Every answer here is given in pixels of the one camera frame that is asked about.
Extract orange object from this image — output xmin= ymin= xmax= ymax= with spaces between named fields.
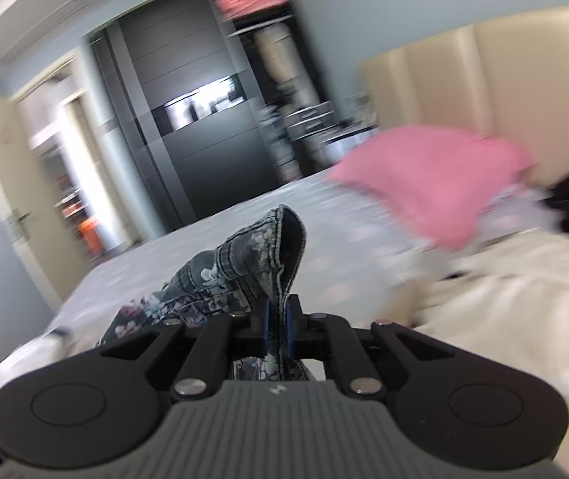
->
xmin=77 ymin=214 xmax=103 ymax=255

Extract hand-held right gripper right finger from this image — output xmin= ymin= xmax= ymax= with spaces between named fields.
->
xmin=283 ymin=294 xmax=460 ymax=400

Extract pink pillow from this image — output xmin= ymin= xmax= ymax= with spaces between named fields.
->
xmin=327 ymin=127 xmax=537 ymax=251

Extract bed with polka dot sheet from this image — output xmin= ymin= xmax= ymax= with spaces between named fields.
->
xmin=0 ymin=167 xmax=569 ymax=460

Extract cream sweater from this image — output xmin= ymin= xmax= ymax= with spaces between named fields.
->
xmin=414 ymin=232 xmax=569 ymax=410

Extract dark floral pants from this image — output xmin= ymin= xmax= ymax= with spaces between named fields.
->
xmin=95 ymin=204 xmax=317 ymax=382

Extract white nightstand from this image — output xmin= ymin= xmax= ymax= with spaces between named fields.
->
xmin=324 ymin=127 xmax=380 ymax=165

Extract cream room door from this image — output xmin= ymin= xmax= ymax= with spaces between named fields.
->
xmin=0 ymin=95 xmax=90 ymax=310

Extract beige padded headboard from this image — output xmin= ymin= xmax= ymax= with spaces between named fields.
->
xmin=359 ymin=4 xmax=569 ymax=185

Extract folded cream garment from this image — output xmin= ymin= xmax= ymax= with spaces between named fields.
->
xmin=0 ymin=332 xmax=65 ymax=395

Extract dark wardrobe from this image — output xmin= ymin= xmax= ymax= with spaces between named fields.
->
xmin=89 ymin=0 xmax=285 ymax=233

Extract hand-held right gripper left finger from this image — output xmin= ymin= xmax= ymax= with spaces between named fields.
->
xmin=99 ymin=295 xmax=272 ymax=401

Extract hanging cream coat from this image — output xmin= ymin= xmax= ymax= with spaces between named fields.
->
xmin=254 ymin=25 xmax=297 ymax=85

